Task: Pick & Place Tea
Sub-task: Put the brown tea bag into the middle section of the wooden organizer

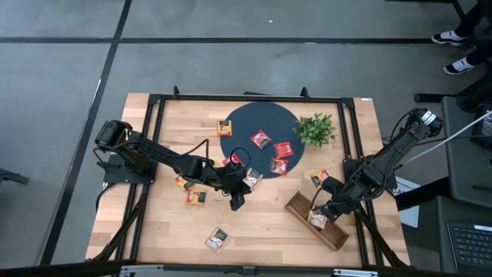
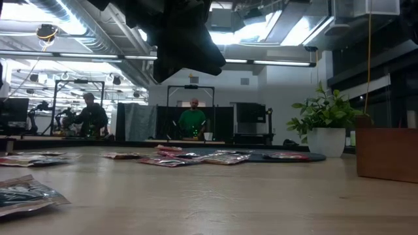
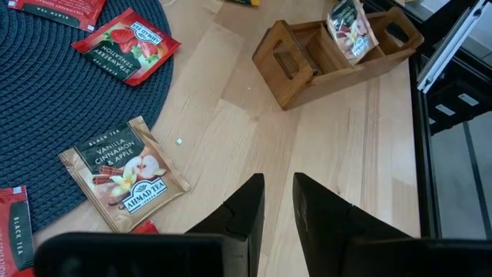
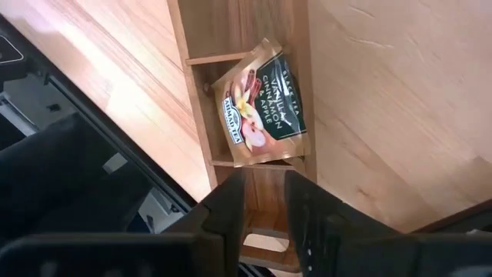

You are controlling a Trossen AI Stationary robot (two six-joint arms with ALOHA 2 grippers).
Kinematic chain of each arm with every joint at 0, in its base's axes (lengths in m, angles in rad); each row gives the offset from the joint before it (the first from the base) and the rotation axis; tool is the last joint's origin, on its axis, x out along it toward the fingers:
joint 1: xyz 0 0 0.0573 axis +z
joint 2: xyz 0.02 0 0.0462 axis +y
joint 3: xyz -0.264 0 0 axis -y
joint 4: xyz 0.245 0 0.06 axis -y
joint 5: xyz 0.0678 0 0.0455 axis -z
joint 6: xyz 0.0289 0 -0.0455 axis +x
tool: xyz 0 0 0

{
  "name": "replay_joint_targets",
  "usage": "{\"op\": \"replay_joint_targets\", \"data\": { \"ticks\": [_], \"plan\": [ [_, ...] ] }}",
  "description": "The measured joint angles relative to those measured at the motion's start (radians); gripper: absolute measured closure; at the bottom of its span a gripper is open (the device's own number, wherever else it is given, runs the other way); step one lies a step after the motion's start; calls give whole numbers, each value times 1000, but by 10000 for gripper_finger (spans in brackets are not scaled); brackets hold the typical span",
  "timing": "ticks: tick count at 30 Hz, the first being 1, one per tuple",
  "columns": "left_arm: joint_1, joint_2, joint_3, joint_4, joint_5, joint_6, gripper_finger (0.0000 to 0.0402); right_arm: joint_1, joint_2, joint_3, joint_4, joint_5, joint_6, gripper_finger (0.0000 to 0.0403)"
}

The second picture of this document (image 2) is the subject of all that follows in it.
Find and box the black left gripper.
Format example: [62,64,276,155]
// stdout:
[123,0,227,84]

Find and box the round dark blue woven placemat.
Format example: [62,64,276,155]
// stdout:
[182,147,327,163]

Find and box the beige vanilla tea packet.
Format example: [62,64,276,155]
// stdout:
[0,174,72,218]

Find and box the wooden three-compartment tea box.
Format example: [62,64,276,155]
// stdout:
[355,114,418,183]

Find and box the person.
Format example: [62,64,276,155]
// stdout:
[73,92,109,138]
[178,98,207,141]

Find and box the black partition screen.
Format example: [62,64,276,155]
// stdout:
[155,105,234,142]

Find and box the grey fabric panel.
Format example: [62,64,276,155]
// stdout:
[123,102,158,142]

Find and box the black equipment cabinet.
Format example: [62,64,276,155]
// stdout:
[235,102,267,124]

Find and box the long ceiling light bar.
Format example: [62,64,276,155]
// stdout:
[0,50,317,68]

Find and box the green plant in white pot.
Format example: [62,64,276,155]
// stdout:
[286,81,364,158]

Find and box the black computer monitor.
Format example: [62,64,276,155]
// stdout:
[0,97,30,136]

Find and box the black metal gantry frame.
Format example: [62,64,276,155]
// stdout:
[50,79,106,136]
[166,84,216,142]

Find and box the black camera stand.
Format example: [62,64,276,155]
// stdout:
[265,107,274,144]

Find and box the black yellow cord reel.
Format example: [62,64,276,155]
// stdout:
[35,23,59,43]

